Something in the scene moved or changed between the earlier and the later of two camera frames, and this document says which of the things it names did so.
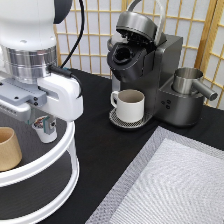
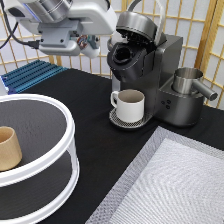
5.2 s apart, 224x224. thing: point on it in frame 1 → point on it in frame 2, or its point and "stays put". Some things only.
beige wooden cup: (10, 151) stays put
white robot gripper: (66, 106) → (96, 19)
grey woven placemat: (174, 179) stays put
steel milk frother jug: (188, 80) stays put
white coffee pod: (39, 126) → (86, 48)
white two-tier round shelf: (46, 178) stays put
